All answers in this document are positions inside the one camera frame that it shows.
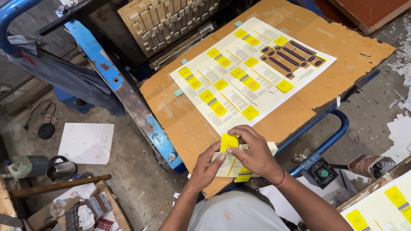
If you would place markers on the person's left hand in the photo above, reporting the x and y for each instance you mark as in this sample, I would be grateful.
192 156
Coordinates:
205 166

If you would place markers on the person's right hand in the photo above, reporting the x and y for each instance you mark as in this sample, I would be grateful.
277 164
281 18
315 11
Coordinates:
257 154

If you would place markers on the yellow die-cut carton blank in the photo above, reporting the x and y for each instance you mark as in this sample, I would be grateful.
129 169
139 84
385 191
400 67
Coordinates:
230 166

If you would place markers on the person's grey shirt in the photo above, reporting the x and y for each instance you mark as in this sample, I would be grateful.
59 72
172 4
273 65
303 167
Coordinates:
237 211

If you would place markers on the brown cardboard press platen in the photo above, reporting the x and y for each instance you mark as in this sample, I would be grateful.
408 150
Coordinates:
289 106

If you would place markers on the printed yellow carton sheet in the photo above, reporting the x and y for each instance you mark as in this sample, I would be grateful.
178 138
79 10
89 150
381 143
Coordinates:
244 77

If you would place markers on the green foam stop block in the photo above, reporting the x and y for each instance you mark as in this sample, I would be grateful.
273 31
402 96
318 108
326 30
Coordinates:
238 24
179 92
184 61

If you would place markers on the white paper sheet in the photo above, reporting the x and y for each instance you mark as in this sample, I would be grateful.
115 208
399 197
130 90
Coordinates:
86 143

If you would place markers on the cardboard box of clutter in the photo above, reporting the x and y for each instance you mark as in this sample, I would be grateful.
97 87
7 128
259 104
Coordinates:
83 210

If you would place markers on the stack of printed carton sheets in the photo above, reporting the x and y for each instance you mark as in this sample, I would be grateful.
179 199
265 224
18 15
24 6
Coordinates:
382 208

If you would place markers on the wooden cutting die board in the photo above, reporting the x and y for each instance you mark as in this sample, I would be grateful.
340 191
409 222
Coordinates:
163 24

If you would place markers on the wooden stick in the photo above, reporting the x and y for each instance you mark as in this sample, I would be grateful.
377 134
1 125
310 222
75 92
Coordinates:
57 186

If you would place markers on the blue plastic stool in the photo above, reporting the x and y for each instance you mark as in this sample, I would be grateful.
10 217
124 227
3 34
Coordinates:
72 99

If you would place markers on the grey cloth rag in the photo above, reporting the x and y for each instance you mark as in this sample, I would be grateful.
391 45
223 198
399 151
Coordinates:
64 77

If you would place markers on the heap of white paper scraps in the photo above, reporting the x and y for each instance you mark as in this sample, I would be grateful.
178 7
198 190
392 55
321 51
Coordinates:
401 64

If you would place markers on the translucent plastic jerrycan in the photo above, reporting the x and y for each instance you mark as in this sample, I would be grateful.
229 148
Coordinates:
27 166

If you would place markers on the brown wooden board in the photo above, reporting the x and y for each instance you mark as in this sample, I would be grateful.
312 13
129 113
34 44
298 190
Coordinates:
369 12

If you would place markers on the black switch box green button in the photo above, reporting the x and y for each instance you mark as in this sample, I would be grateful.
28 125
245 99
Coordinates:
321 173

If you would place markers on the blue die-cutting press frame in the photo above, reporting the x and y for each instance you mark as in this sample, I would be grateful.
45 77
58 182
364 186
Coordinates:
128 93

